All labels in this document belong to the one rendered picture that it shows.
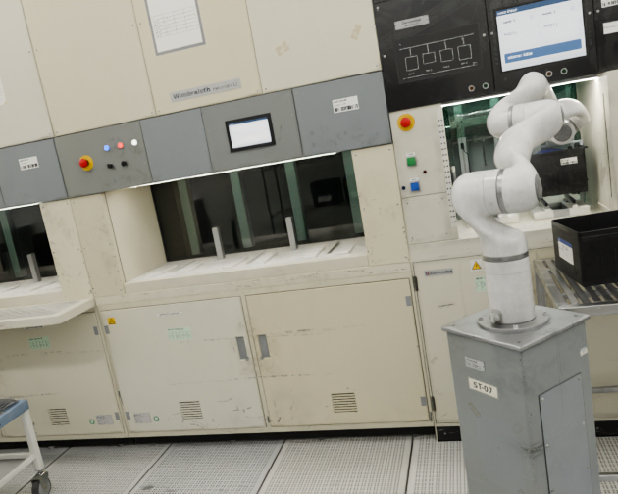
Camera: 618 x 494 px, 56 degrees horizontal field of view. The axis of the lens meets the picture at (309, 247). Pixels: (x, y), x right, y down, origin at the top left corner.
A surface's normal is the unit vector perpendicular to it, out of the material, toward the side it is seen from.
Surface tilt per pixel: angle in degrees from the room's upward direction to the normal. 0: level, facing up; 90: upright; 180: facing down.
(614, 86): 90
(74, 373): 90
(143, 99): 90
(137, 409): 90
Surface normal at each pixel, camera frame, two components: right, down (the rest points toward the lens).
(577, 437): 0.51, 0.07
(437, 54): -0.24, 0.21
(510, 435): -0.84, 0.24
